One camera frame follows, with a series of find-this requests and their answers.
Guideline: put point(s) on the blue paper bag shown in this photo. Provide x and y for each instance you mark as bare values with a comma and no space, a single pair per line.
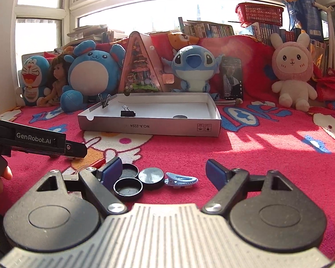
307,14

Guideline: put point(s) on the blue round mouse plush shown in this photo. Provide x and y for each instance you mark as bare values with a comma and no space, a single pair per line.
92,75

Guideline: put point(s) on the white cardboard box tray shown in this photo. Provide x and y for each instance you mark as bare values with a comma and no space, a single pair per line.
156,126

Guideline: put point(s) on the red plastic basket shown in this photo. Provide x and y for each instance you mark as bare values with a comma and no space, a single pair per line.
259,14

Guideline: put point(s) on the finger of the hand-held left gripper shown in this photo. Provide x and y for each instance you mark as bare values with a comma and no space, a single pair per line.
76,150

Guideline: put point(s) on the white window frame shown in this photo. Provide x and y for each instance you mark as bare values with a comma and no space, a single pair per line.
67,14

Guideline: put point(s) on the white pipe rack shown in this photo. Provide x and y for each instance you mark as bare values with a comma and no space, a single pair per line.
330,33

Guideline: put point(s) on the red crumpled cloth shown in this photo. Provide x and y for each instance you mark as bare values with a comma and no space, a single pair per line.
329,86

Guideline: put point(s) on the pink bunny plush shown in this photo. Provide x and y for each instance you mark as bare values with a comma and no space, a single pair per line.
291,61

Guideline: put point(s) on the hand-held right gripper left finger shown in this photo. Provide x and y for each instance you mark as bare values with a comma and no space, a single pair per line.
113,170

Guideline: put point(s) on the black round tin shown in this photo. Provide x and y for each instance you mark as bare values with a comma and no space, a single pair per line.
180,116

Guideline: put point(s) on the small red plastic piece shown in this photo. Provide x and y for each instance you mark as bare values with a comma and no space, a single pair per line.
99,162

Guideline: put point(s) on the blue alien plush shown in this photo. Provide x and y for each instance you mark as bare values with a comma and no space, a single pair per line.
194,72

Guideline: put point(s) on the blue robot cat plush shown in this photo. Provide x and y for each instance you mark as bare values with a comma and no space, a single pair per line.
33,72

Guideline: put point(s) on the triangular miniature house model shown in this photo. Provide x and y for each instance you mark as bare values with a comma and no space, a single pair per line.
139,69

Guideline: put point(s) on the black binder clip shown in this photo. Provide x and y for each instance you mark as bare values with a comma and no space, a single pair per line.
104,104
127,114

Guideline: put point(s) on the blue hair clip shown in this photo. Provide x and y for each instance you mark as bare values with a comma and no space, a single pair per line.
181,179

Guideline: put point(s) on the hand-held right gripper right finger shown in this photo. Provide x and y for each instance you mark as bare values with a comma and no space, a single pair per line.
214,173

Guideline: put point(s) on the black round cap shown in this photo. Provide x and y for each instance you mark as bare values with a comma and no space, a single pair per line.
128,191
130,169

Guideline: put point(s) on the brown-haired doll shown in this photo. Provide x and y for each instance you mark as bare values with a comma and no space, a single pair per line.
58,72

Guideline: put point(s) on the clear round plastic lid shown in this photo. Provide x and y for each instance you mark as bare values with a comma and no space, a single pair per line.
151,178

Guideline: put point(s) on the row of books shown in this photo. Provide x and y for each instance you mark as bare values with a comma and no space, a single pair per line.
212,29

